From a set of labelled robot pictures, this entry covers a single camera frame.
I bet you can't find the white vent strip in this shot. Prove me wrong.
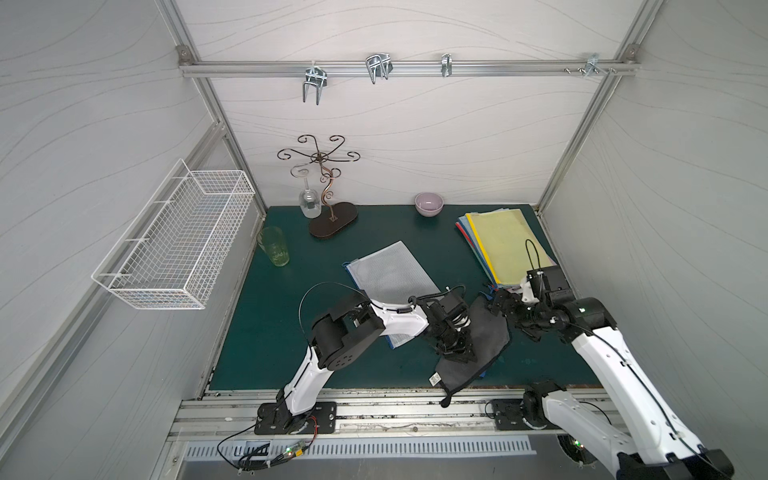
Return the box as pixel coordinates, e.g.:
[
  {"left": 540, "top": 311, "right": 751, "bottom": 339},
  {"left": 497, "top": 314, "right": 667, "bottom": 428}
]
[{"left": 184, "top": 435, "right": 536, "bottom": 462}]

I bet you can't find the aluminium top cross rail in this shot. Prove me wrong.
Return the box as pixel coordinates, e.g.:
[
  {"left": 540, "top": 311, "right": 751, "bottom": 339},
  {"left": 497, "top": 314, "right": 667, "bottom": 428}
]
[{"left": 179, "top": 58, "right": 641, "bottom": 79}]

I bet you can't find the hanging wine glass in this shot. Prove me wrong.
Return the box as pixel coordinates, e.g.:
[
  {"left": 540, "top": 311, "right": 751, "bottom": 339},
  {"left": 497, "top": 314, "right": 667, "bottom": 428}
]
[{"left": 291, "top": 166, "right": 322, "bottom": 219}]

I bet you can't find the green plastic cup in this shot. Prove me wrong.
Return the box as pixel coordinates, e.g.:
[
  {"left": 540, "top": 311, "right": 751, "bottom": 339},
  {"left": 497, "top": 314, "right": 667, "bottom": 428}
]
[{"left": 258, "top": 226, "right": 290, "bottom": 267}]

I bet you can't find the white wire basket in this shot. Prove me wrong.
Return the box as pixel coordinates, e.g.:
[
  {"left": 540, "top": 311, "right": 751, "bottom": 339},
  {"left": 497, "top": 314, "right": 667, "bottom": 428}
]
[{"left": 91, "top": 159, "right": 255, "bottom": 311}]

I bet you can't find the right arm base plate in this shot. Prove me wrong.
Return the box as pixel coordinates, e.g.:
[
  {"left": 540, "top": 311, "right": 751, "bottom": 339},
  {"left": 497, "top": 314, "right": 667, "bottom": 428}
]
[{"left": 490, "top": 396, "right": 547, "bottom": 431}]

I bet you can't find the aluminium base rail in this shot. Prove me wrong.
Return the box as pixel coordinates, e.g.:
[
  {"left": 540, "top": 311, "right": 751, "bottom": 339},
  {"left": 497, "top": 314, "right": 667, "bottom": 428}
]
[{"left": 167, "top": 388, "right": 661, "bottom": 442}]

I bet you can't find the yellow mesh document bag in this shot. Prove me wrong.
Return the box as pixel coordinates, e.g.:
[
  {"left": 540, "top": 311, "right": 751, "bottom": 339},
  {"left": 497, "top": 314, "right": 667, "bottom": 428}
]
[{"left": 464, "top": 209, "right": 556, "bottom": 288}]

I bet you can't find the teal mesh document bag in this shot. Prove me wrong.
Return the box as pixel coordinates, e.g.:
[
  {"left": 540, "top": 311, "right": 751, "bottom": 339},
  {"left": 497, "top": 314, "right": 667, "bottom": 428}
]
[{"left": 455, "top": 215, "right": 498, "bottom": 290}]

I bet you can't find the grey blue microfibre cloth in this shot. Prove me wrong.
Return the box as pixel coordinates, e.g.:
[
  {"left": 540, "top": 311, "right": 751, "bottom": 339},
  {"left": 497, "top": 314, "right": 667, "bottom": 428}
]
[{"left": 435, "top": 295, "right": 510, "bottom": 408}]

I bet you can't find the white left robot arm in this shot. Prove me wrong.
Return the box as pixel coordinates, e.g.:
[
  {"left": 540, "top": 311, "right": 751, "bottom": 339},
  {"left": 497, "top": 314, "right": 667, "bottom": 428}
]
[{"left": 276, "top": 288, "right": 478, "bottom": 418}]

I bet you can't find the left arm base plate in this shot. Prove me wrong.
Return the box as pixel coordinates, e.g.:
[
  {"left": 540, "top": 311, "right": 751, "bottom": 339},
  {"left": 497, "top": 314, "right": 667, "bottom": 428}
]
[{"left": 254, "top": 402, "right": 337, "bottom": 435}]

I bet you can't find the dark oval stand base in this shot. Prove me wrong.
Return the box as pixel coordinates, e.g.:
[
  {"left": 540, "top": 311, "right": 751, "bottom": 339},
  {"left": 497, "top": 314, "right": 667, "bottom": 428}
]
[{"left": 277, "top": 133, "right": 362, "bottom": 240}]

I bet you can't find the lilac ceramic bowl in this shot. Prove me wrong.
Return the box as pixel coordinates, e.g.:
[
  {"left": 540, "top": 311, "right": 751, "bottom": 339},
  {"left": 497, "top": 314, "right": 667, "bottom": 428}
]
[{"left": 414, "top": 192, "right": 445, "bottom": 218}]

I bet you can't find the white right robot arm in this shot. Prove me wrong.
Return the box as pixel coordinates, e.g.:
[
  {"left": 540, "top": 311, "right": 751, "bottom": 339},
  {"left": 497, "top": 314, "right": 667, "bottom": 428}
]
[{"left": 489, "top": 266, "right": 735, "bottom": 479}]

